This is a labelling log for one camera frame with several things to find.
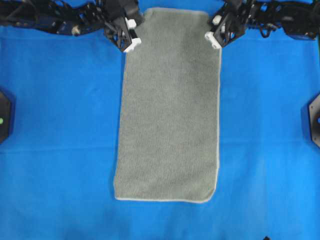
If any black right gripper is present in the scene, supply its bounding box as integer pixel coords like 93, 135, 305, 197
204, 0, 257, 49

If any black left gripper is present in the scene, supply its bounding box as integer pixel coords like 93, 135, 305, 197
101, 0, 145, 53

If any large grey towel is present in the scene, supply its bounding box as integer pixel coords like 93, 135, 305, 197
113, 7, 222, 203

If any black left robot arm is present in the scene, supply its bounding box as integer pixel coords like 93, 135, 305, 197
0, 0, 144, 53

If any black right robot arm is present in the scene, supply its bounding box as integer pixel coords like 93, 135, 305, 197
204, 0, 320, 49

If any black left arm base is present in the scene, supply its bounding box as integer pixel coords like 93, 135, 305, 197
0, 86, 16, 144

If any green backdrop sheet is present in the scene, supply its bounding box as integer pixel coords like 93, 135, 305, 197
317, 36, 320, 50

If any blue table cloth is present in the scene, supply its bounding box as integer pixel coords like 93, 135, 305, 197
0, 27, 320, 240

